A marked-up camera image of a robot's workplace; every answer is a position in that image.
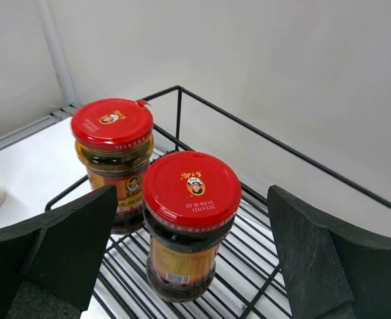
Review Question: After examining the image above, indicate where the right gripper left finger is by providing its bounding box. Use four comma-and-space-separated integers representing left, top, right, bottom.
0, 185, 117, 318

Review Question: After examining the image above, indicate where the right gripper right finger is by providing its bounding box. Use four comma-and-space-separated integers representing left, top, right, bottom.
267, 185, 391, 318

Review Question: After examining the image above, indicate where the red lid sauce jar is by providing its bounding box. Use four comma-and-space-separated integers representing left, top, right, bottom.
71, 98, 154, 235

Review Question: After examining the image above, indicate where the red lid chili jar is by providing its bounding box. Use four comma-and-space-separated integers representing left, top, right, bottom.
143, 151, 242, 303

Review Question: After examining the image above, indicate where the black wire shelf rack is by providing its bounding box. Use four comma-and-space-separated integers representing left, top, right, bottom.
44, 85, 391, 319

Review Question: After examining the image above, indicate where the aluminium side rail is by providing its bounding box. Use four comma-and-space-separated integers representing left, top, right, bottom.
0, 104, 80, 151

